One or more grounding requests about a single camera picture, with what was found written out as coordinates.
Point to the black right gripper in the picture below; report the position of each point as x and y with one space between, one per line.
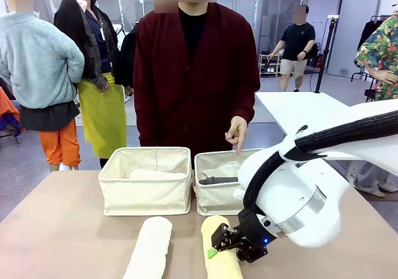
253 238

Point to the yellow towel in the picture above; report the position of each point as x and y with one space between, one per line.
222 266

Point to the dark gray towel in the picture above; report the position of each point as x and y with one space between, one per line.
217 180

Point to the pink towel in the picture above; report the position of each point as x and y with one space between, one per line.
155 174

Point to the person's right forearm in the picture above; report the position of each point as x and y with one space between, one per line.
140 120

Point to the person's left forearm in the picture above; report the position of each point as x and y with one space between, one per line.
249 108

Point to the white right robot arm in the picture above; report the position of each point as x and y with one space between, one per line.
298 198

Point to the person's left hand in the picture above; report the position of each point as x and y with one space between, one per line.
239 131

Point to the beige fabric basket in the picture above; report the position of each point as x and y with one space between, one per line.
146 195
214 198

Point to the white rolled towel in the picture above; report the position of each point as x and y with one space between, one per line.
149 251

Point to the person in maroon cardigan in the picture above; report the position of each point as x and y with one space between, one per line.
199 105

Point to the white table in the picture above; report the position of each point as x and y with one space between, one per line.
289 108

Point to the wooden shoe rack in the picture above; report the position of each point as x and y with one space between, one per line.
270 69

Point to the black utility cart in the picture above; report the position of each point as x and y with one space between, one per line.
370 95

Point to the black bags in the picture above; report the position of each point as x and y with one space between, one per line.
314 56

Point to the person in black t-shirt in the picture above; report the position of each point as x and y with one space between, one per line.
295 49

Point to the black tripod pole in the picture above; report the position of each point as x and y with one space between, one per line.
323 58

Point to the orange garment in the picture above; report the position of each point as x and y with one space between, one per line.
8 111

